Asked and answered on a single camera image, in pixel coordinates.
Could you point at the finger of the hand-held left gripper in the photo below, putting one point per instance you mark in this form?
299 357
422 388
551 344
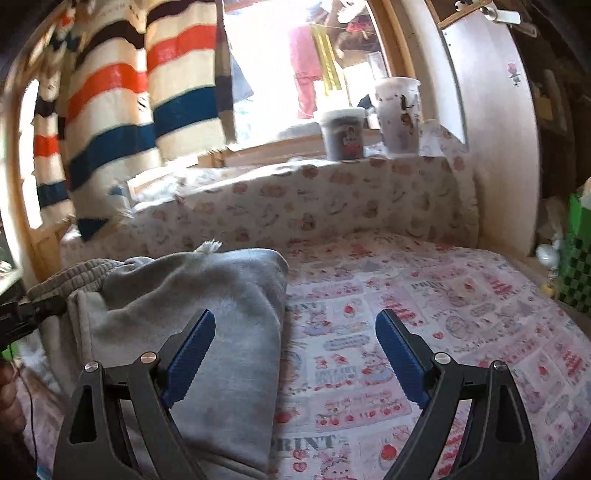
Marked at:
46 306

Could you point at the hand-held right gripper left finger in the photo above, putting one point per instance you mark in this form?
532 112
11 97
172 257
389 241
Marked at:
189 355

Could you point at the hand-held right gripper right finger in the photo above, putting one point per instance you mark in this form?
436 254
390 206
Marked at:
399 355

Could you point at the grey fleece pants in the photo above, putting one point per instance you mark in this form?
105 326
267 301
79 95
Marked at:
231 323

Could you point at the person's left forearm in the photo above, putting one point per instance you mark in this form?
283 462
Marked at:
9 406

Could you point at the printed bed sheet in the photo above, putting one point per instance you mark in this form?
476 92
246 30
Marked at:
415 300

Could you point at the white toy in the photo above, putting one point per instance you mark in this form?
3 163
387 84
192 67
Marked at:
549 254

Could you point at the printed bumper cushion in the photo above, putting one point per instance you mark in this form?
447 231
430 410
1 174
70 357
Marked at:
300 203

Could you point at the striped knit sweater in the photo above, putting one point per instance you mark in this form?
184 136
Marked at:
111 115

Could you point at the green checkered bag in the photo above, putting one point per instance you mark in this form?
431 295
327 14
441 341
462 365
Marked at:
577 258

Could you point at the dark tub with white lid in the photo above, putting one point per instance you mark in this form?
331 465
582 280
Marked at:
341 136

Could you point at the white door panel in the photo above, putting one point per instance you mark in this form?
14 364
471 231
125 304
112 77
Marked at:
498 147

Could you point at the white printed cup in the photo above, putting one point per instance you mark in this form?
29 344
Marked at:
397 115

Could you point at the yellow hanging garment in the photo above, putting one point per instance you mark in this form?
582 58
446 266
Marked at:
330 64

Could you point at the pink hanging garment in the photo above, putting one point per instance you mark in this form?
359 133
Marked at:
304 69

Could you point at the metal door latch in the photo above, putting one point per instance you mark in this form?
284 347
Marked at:
496 13

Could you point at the wooden window frame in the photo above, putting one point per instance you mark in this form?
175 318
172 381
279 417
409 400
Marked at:
277 152

